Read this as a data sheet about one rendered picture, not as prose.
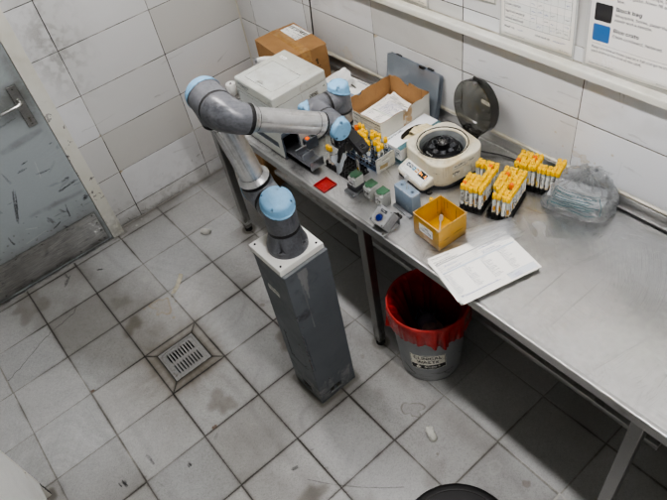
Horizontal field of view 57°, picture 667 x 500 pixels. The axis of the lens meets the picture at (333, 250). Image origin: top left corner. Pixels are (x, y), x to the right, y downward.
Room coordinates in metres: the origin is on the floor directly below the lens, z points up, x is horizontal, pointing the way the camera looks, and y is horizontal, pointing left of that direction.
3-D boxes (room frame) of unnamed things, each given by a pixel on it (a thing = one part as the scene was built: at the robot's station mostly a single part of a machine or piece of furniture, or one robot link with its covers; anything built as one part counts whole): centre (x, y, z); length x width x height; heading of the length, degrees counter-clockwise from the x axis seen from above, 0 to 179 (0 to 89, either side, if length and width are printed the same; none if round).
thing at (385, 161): (2.00, -0.22, 0.91); 0.20 x 0.10 x 0.07; 31
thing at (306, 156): (2.07, 0.04, 0.92); 0.21 x 0.07 x 0.05; 31
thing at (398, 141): (2.02, -0.42, 0.92); 0.24 x 0.12 x 0.10; 121
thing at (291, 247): (1.58, 0.16, 0.95); 0.15 x 0.15 x 0.10
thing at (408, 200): (1.66, -0.31, 0.92); 0.10 x 0.07 x 0.10; 26
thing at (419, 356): (1.57, -0.34, 0.22); 0.38 x 0.37 x 0.44; 31
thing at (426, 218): (1.50, -0.38, 0.93); 0.13 x 0.13 x 0.10; 27
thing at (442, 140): (1.85, -0.49, 0.97); 0.15 x 0.15 x 0.07
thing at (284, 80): (2.29, 0.07, 1.03); 0.31 x 0.27 x 0.30; 31
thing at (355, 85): (2.51, -0.21, 0.94); 0.22 x 0.12 x 0.13; 35
